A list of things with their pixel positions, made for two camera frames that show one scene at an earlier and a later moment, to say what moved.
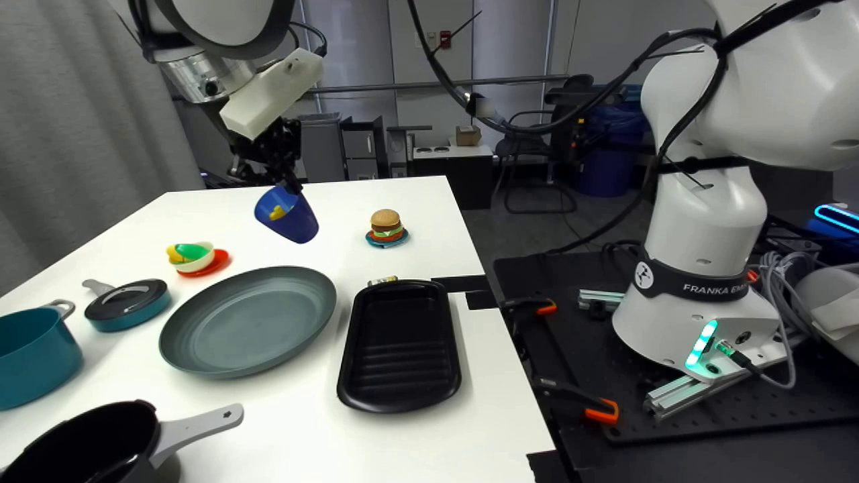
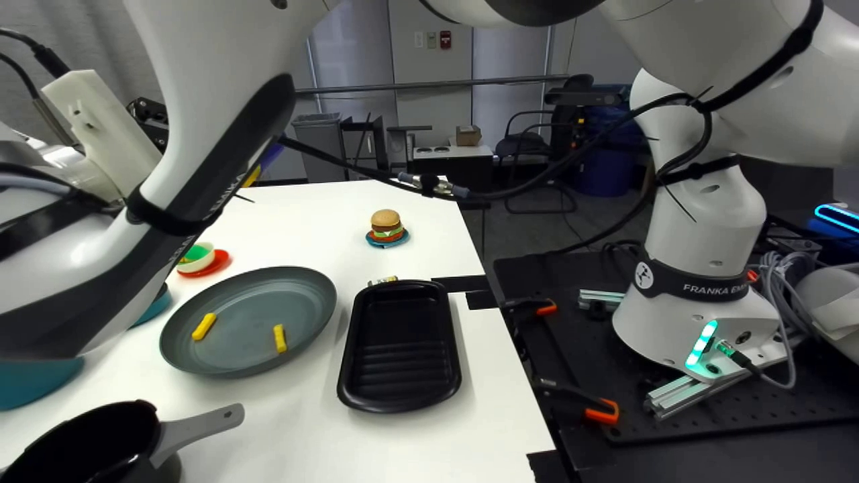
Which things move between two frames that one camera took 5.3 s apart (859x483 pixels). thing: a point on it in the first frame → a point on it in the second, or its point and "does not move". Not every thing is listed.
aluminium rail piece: (667, 396) does not move
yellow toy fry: (277, 212) → (201, 328)
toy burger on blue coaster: (385, 230) does not move
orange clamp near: (609, 412) does not move
